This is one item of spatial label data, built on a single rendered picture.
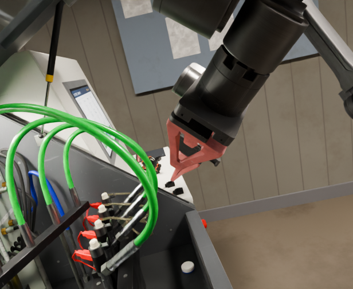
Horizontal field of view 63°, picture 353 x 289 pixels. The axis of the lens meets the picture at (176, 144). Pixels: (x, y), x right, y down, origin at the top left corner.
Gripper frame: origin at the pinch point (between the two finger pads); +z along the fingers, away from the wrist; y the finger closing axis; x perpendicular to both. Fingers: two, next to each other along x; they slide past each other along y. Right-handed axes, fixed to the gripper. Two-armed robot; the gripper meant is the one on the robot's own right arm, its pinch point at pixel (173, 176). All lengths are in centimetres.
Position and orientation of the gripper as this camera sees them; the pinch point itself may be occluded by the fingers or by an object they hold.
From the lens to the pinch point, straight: 59.4
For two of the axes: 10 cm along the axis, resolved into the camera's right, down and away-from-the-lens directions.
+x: -1.2, 3.0, -9.5
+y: -8.3, -5.5, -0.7
